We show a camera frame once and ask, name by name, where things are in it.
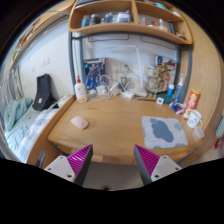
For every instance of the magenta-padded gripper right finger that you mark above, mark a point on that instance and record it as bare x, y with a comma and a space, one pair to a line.
151, 163

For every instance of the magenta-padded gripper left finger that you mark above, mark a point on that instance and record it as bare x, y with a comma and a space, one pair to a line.
73, 163

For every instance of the pink computer mouse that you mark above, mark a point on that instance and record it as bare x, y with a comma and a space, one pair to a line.
79, 122

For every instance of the grey cloud-print mouse pad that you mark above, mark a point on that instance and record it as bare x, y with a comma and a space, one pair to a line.
163, 131

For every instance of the blue plaid bedding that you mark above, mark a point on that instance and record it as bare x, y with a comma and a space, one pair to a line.
33, 131

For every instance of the clear plastic cup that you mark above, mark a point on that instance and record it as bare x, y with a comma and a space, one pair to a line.
198, 132

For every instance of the blue packet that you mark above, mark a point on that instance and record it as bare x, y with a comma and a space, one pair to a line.
176, 107

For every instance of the white mug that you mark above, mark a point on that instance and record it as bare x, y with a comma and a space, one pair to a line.
194, 118

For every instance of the small white cube clock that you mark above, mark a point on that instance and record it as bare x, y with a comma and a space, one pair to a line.
160, 100

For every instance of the black ruler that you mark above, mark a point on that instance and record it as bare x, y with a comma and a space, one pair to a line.
146, 99

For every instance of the teal round disc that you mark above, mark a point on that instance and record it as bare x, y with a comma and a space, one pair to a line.
168, 100

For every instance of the red chips can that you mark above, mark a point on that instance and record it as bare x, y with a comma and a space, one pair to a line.
191, 103

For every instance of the white red-capped pump bottle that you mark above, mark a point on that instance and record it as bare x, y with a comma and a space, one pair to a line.
80, 91

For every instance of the white power strip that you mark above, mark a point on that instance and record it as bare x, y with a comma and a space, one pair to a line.
127, 94

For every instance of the teal striped towel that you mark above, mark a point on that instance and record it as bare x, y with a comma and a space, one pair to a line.
220, 126

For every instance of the black bag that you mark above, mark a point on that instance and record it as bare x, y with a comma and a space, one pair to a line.
43, 91

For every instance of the teal blanket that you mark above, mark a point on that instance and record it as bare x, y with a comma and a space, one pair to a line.
15, 111

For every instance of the white charger block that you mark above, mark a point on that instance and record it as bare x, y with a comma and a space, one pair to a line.
100, 90

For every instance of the clear blue spray bottle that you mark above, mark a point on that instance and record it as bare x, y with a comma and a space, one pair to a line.
179, 88

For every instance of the tall white adapter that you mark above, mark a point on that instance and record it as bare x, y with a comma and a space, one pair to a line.
115, 87

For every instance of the blue robot model kit box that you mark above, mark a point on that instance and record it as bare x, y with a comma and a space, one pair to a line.
95, 71

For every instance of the colourful model kit box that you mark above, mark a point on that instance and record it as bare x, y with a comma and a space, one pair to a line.
166, 70

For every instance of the wooden shelf unit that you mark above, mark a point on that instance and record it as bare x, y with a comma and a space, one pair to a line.
130, 28

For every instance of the white wall socket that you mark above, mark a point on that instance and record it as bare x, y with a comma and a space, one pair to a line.
115, 70

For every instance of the grey metal desk frame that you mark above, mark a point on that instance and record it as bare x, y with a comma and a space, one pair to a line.
71, 60

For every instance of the white wall switch plate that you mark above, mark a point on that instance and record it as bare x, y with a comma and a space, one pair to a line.
45, 61

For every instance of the long wooden wall shelf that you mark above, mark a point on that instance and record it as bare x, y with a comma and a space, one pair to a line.
33, 30

